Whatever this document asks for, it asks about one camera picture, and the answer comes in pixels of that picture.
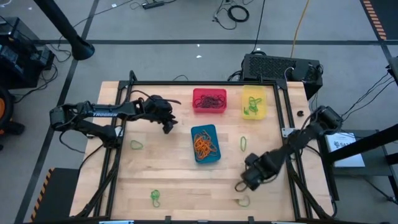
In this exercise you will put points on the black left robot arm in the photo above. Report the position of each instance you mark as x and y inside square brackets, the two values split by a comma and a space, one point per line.
[105, 110]

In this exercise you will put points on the yellow plastic basket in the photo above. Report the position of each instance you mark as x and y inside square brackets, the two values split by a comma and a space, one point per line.
[264, 93]

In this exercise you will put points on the black side table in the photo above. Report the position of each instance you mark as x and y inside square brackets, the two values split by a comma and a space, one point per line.
[373, 169]

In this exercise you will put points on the white paper sheet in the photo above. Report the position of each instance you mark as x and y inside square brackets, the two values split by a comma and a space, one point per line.
[348, 155]

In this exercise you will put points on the black power strip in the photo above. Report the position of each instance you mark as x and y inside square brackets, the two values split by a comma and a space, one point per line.
[153, 4]

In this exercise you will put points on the small black knob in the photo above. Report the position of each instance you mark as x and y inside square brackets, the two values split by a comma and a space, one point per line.
[300, 113]

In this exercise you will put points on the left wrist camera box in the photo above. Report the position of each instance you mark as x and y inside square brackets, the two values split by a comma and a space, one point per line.
[160, 102]

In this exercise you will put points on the silver metal bracket plate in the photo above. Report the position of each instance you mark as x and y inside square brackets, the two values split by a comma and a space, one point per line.
[287, 132]

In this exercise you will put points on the red plastic basket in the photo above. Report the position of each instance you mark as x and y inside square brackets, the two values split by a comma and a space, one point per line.
[210, 91]

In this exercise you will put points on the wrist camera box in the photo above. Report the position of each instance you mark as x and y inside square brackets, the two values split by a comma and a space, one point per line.
[252, 184]
[160, 102]

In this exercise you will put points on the black hazard striped mat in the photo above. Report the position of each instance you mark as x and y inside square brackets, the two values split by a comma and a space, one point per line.
[59, 196]
[388, 15]

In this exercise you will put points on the blue plastic basket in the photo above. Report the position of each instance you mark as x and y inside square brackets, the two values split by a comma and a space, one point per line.
[212, 128]

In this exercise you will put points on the black orange wheeled device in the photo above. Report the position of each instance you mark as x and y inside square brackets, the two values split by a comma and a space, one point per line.
[4, 109]

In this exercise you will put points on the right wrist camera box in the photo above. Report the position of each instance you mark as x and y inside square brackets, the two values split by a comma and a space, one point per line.
[252, 184]

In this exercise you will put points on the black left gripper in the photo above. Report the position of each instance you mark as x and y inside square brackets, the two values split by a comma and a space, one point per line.
[160, 110]

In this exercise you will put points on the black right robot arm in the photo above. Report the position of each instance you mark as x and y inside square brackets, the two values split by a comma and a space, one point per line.
[298, 143]

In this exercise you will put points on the green rubber band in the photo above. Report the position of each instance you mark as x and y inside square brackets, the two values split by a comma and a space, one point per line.
[131, 145]
[251, 104]
[246, 112]
[154, 194]
[258, 99]
[255, 109]
[243, 137]
[248, 199]

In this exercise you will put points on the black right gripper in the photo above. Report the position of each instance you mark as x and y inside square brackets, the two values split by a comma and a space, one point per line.
[261, 171]

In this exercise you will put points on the black perforated computer case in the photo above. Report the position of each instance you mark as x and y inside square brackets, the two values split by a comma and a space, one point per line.
[267, 67]

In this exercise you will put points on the black metal beam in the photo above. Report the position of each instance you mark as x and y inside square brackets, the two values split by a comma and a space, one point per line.
[367, 143]

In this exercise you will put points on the black equipment cart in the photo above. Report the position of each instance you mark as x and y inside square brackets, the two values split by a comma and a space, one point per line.
[18, 62]

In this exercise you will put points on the black floor stand post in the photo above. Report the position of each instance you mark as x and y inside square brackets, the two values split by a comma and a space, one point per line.
[63, 23]

